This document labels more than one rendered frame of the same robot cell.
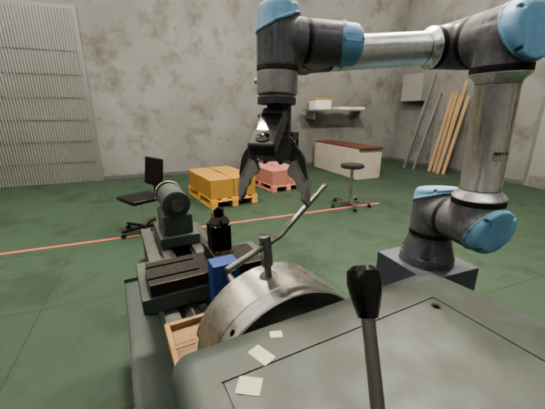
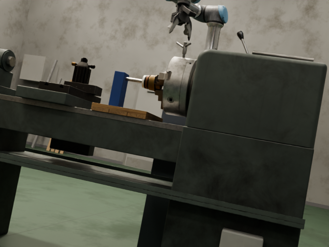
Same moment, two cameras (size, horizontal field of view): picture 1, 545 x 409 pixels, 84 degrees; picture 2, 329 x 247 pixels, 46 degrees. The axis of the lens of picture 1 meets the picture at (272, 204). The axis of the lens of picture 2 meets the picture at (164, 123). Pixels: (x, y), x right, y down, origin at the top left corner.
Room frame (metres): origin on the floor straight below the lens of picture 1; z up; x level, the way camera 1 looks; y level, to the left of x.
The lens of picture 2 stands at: (-0.81, 1.58, 0.77)
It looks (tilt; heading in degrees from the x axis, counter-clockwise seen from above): 3 degrees up; 311
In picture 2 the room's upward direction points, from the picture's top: 11 degrees clockwise
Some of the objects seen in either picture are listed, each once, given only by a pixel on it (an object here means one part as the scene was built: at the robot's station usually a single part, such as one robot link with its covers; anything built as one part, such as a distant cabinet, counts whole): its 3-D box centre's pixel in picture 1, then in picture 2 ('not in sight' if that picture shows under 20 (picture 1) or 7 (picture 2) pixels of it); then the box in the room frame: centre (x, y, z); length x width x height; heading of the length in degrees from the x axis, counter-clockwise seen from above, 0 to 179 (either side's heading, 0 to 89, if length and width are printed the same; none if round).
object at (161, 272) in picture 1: (205, 266); (72, 93); (1.08, 0.26, 0.95); 0.43 x 0.18 x 0.04; 117
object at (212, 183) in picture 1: (221, 185); not in sight; (5.46, 0.95, 0.24); 1.34 x 0.97 x 0.47; 25
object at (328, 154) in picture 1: (345, 157); not in sight; (8.01, -1.90, 0.36); 2.06 x 0.66 x 0.73; 22
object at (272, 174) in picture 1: (274, 175); not in sight; (6.46, -0.04, 0.21); 1.19 x 0.86 x 0.42; 25
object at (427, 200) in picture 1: (435, 208); not in sight; (0.84, -0.47, 1.27); 0.13 x 0.12 x 0.14; 13
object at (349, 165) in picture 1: (349, 185); not in sight; (4.92, -1.27, 0.36); 0.67 x 0.64 x 0.71; 21
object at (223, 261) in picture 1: (225, 293); (118, 92); (0.82, 0.15, 1.00); 0.08 x 0.06 x 0.23; 117
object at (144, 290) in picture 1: (208, 271); (64, 102); (1.13, 0.27, 0.90); 0.53 x 0.30 x 0.06; 117
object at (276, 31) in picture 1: (279, 38); not in sight; (0.60, -0.01, 1.66); 0.09 x 0.08 x 0.11; 103
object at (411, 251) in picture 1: (427, 243); not in sight; (0.85, -0.47, 1.15); 0.15 x 0.15 x 0.10
